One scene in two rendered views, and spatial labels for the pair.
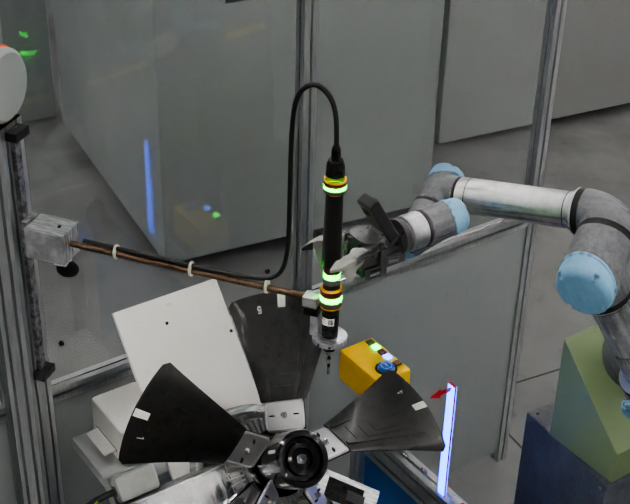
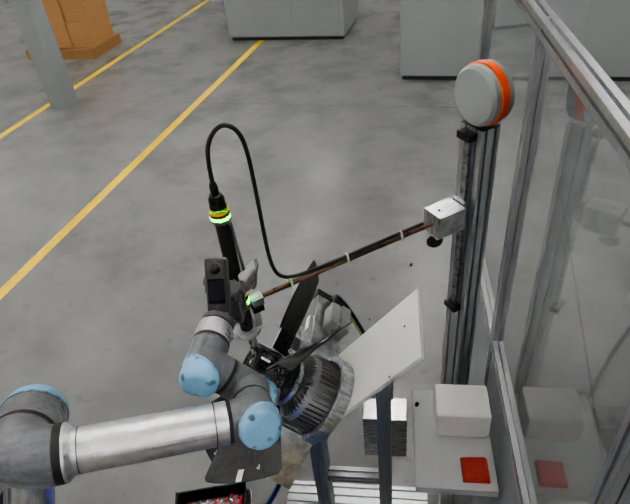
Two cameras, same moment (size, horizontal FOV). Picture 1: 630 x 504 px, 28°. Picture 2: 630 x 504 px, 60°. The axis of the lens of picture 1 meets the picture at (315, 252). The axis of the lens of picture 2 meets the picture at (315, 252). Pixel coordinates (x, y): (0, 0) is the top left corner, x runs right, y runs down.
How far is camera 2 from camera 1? 297 cm
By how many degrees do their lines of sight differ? 99
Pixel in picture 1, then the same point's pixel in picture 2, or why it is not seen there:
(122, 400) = (470, 399)
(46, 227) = (443, 205)
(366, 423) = not seen: hidden behind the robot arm
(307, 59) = (623, 428)
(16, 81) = (480, 101)
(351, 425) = not seen: hidden behind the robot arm
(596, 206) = (25, 421)
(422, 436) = (220, 463)
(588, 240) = (26, 398)
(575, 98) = not seen: outside the picture
